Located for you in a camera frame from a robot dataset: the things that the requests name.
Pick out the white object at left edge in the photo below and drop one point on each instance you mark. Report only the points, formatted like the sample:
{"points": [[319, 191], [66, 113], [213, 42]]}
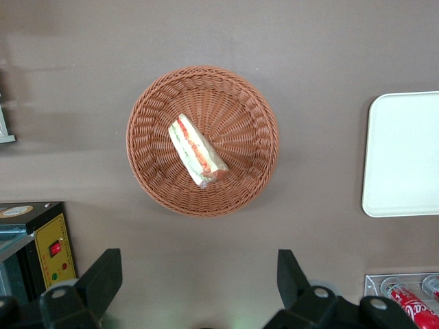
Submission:
{"points": [[4, 120]]}

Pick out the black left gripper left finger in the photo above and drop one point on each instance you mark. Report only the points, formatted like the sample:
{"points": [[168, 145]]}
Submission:
{"points": [[85, 294]]}

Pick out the round brown wicker basket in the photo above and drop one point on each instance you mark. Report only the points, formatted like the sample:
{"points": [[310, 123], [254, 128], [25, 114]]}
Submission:
{"points": [[240, 137]]}

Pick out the red rocker power switch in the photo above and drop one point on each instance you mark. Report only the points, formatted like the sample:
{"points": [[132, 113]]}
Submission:
{"points": [[55, 249]]}

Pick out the black appliance with yellow panel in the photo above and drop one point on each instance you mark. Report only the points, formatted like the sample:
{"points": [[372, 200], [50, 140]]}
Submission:
{"points": [[44, 240]]}

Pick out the plastic-wrapped triangle sandwich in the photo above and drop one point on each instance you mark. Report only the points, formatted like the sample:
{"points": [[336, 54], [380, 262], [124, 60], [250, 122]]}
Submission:
{"points": [[193, 152]]}

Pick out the clear acrylic can holder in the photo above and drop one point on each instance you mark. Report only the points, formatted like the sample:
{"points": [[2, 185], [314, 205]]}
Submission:
{"points": [[375, 284]]}

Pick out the white rectangular plastic tray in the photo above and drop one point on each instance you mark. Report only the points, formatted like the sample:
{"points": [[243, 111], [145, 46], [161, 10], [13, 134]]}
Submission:
{"points": [[404, 154]]}

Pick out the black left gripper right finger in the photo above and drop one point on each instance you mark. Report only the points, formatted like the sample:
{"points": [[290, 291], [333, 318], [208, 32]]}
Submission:
{"points": [[302, 305]]}

